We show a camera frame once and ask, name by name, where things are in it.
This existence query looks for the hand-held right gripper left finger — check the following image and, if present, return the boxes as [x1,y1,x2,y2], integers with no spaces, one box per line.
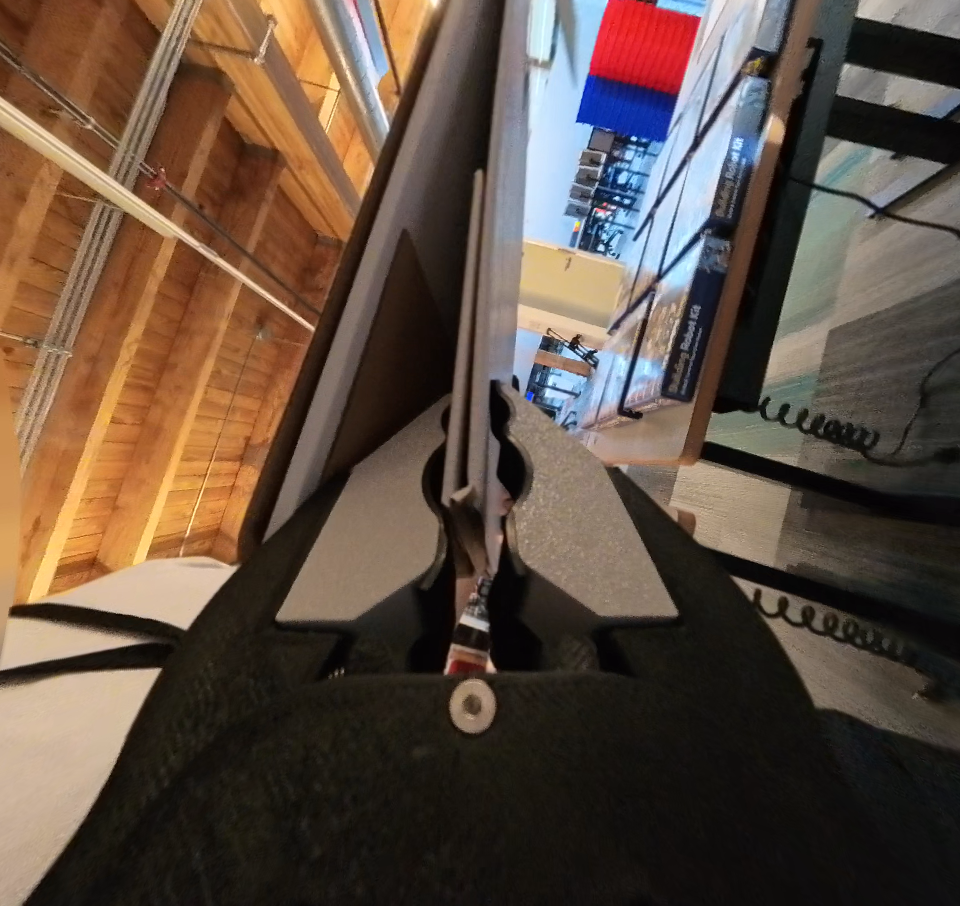
[276,395,455,631]

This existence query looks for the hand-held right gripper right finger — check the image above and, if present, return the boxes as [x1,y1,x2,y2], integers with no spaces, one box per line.
[489,380,681,636]

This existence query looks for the tan cardboard sheet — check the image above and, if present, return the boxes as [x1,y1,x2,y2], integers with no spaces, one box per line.
[441,170,490,506]

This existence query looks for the white cardboard sheet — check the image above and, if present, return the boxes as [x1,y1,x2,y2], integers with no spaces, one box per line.
[238,0,535,547]

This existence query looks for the red white box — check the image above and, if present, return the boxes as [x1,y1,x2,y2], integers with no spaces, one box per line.
[444,576,496,676]

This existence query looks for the dark blue kit box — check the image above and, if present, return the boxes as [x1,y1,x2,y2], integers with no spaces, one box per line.
[663,51,774,401]

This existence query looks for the white ceiling pipe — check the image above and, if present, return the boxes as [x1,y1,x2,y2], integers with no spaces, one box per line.
[0,95,316,331]

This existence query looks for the black coiled cable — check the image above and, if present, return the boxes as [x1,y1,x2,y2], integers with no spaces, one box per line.
[757,344,960,466]
[753,591,946,697]

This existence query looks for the black strap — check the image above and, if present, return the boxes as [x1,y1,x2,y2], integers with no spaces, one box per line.
[9,602,189,637]
[0,644,177,690]

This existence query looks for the red and blue wall panel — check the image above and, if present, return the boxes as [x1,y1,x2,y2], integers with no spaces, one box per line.
[576,0,702,144]

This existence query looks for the metal cable tray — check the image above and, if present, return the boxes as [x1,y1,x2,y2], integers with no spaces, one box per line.
[13,0,222,465]

